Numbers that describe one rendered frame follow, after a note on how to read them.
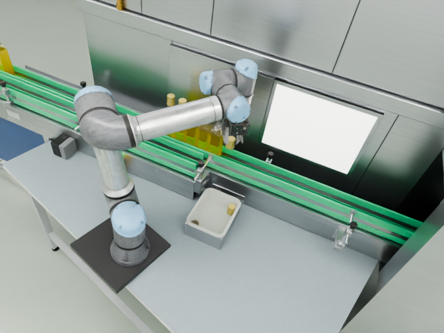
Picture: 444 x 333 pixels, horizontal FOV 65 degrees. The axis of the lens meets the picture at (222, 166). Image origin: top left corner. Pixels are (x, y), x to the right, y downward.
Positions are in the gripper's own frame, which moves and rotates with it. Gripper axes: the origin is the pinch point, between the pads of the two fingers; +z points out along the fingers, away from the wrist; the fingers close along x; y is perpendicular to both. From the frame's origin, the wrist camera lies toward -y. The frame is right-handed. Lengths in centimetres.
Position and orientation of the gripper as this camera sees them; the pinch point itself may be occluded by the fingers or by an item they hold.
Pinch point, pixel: (230, 140)
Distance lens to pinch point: 140.7
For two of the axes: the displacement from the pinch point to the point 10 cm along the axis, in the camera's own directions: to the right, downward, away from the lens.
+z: -1.2, 7.0, 7.0
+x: 9.7, -0.6, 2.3
